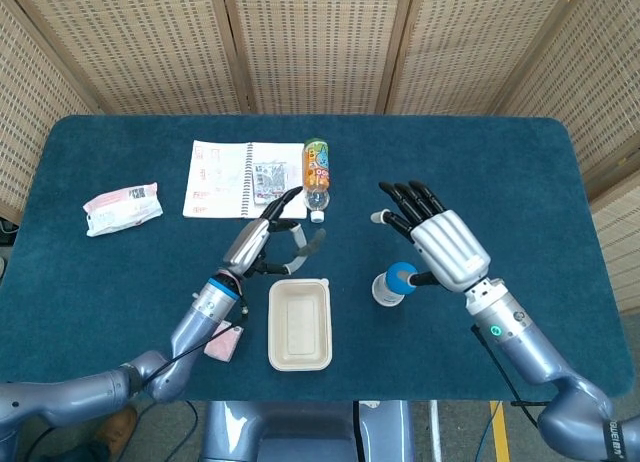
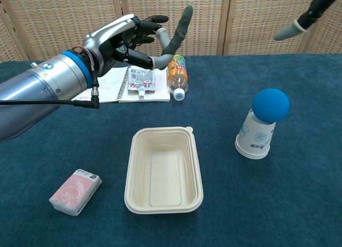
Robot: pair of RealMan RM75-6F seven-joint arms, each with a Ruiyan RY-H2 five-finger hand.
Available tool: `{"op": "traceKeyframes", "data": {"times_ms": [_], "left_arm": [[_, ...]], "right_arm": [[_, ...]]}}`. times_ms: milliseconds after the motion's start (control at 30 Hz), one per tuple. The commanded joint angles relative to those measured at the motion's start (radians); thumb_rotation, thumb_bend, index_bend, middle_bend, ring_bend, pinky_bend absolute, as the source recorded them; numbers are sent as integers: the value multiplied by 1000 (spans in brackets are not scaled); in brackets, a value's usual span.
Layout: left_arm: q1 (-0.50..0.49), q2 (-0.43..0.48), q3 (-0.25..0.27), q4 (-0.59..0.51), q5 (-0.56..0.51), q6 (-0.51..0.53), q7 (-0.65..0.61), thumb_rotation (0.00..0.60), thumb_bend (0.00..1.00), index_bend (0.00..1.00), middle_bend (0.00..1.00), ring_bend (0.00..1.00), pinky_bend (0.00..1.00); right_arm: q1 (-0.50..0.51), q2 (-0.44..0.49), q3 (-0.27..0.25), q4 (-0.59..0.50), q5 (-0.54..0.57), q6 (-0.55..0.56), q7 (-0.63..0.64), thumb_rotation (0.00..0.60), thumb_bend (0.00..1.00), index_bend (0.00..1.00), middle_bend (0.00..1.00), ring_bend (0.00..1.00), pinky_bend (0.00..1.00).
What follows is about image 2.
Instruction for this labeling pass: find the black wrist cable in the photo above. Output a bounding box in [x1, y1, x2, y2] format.
[0, 67, 100, 109]

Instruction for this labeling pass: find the white printed paper cup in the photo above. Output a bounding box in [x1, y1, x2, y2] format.
[235, 109, 276, 160]

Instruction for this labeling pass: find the beige rectangular food container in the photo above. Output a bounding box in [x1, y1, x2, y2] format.
[124, 126, 204, 214]

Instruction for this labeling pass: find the blue foam ball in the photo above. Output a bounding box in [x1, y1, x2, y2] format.
[252, 88, 291, 124]

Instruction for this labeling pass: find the orange label plastic bottle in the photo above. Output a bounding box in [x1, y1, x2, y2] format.
[167, 54, 189, 101]

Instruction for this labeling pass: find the grey-green curved stick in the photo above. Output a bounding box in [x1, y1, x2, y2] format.
[160, 5, 194, 58]

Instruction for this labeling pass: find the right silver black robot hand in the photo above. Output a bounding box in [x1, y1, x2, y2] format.
[274, 0, 342, 42]

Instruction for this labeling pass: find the white spiral notebook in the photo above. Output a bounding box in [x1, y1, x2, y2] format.
[71, 66, 171, 104]

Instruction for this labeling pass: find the dark blue table cloth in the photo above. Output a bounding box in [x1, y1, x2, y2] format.
[0, 53, 342, 247]

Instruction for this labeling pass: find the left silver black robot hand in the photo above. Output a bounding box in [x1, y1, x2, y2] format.
[82, 13, 172, 78]

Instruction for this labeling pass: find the pink tissue pack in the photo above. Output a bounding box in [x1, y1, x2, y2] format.
[49, 168, 103, 217]

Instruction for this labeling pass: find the silver spout pouch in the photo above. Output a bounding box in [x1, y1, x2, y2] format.
[127, 66, 157, 99]

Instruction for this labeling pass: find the woven bamboo screen panel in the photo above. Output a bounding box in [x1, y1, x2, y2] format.
[119, 0, 229, 57]
[223, 0, 318, 55]
[0, 0, 122, 62]
[299, 0, 342, 54]
[0, 3, 24, 63]

